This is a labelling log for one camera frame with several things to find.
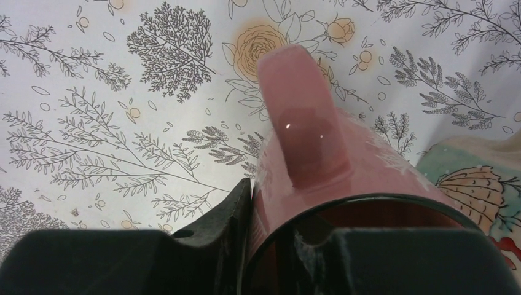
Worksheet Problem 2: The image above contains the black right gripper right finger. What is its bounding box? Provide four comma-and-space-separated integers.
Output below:
281, 228, 520, 294

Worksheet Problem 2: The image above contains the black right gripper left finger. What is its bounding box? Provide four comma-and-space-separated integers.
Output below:
1, 178, 251, 294

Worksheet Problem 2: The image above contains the pink speckled mug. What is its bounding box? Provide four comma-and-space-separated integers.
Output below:
242, 45, 476, 294

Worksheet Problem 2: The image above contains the floral cream mug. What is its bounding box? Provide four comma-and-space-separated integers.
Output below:
416, 132, 520, 280

